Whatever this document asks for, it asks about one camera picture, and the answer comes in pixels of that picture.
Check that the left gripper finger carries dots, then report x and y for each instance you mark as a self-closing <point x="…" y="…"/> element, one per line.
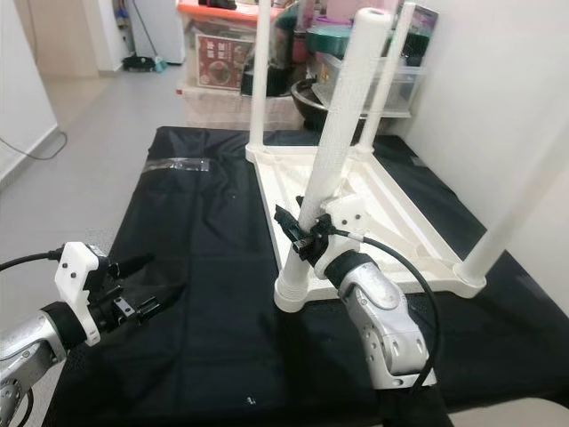
<point x="129" y="264"/>
<point x="161" y="299"/>

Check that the white plastic table top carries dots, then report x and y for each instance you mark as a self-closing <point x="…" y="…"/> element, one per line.
<point x="391" y="206"/>

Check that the black table cloth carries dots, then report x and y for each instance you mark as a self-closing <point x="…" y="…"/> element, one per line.
<point x="196" y="356"/>

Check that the black wok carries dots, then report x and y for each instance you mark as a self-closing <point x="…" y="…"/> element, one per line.
<point x="307" y="104"/>

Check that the beige cloth-covered bench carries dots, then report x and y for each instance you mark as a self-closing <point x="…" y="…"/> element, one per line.
<point x="218" y="108"/>

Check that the black bag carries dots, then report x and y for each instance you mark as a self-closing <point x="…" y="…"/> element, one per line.
<point x="289" y="62"/>

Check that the clear plastic container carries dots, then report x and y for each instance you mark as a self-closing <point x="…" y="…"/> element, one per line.
<point x="404" y="86"/>

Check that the red printed cardboard box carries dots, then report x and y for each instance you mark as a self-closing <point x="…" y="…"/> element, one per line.
<point x="222" y="62"/>

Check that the clear storage bin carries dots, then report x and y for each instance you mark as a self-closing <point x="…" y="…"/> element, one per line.
<point x="187" y="49"/>

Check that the mop with black head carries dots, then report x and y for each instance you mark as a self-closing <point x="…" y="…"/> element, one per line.
<point x="142" y="62"/>

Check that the orange bin lid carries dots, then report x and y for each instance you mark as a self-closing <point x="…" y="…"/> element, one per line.
<point x="218" y="12"/>

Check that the small black object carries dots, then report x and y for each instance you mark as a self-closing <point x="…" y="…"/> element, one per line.
<point x="213" y="4"/>

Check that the white fridge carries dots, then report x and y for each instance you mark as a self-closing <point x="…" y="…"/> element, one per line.
<point x="164" y="27"/>

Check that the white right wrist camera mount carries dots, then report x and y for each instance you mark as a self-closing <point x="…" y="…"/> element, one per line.
<point x="351" y="213"/>

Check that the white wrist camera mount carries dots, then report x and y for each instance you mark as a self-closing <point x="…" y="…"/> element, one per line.
<point x="78" y="280"/>
<point x="351" y="213"/>

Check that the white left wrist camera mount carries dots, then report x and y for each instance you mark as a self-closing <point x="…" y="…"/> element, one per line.
<point x="78" y="280"/>

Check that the dark picture frame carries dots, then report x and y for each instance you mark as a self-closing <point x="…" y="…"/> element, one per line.
<point x="425" y="27"/>

